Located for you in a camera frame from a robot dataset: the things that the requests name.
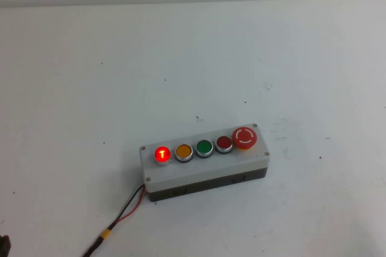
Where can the dark red push button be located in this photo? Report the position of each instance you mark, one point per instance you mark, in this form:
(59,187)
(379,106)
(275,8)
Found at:
(223,143)

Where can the red emergency stop mushroom button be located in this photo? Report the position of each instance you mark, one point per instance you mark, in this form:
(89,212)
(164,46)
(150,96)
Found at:
(244,137)

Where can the green push button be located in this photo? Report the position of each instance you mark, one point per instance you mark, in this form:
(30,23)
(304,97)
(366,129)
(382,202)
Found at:
(204,147)

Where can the lit red push button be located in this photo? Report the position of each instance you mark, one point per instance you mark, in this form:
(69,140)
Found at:
(162,155)

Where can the white grey button control box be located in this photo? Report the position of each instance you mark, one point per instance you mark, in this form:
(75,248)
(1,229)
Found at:
(211,168)

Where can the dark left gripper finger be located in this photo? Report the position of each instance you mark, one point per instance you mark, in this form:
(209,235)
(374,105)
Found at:
(4,246)

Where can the yellow push button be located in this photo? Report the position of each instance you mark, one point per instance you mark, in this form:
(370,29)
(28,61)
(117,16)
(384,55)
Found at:
(184,152)

